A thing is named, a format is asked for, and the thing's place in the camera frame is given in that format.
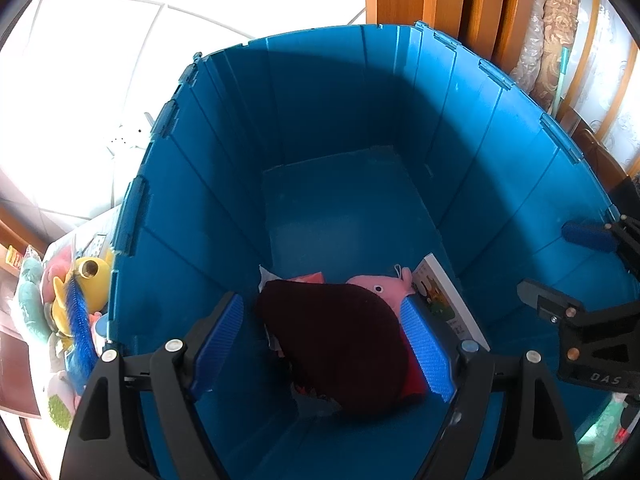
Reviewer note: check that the brown wooden cabinet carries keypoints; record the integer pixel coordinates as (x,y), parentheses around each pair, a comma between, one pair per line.
(20,220)

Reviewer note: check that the blue plastic crate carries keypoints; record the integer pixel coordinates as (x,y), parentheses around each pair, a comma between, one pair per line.
(340,200)

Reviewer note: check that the mint green garment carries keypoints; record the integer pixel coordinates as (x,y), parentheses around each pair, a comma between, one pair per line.
(600,430)

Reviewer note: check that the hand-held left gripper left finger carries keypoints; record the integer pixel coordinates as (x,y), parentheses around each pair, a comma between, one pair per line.
(220,340)

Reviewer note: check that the white picture book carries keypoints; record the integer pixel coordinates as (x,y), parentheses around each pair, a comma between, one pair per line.
(440,300)

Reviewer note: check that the rolled patterned carpet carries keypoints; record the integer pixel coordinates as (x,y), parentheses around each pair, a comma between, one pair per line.
(560,20)

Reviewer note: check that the dark maroon knit hat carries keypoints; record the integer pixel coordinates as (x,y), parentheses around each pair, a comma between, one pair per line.
(340,345)

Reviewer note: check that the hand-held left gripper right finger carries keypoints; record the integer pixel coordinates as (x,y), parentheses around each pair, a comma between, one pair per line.
(425,350)

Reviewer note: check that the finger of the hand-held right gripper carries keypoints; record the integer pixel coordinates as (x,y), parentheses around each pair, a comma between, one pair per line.
(545,300)
(590,237)

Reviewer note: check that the frosted glass sliding door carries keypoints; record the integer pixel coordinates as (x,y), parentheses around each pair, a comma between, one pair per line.
(615,100)

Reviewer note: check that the mint green plush toy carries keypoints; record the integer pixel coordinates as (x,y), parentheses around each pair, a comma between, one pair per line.
(32,300)

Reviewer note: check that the red tissue paper pack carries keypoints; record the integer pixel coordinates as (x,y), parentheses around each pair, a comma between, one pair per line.
(305,278)

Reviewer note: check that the yellow red box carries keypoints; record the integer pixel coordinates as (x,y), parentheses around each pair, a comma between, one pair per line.
(14,259)

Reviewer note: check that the rolled bubble wrap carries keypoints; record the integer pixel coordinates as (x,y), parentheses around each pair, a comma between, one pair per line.
(530,50)

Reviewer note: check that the small printed card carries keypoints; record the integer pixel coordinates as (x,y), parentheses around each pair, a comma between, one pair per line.
(95,246)

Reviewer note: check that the yellow mouse plush toy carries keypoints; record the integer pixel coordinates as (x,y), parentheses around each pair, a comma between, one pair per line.
(97,290)

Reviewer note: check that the pink pig plush red dress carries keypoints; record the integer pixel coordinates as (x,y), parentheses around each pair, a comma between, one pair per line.
(375,285)

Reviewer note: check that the pale pink plush toy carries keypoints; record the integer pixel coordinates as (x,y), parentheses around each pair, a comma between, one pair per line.
(57,272)

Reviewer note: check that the dark wooden chair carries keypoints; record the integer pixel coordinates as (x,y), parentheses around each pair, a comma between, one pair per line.
(600,160)

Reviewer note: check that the white green winged plush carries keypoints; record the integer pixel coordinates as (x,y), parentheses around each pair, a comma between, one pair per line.
(60,407)

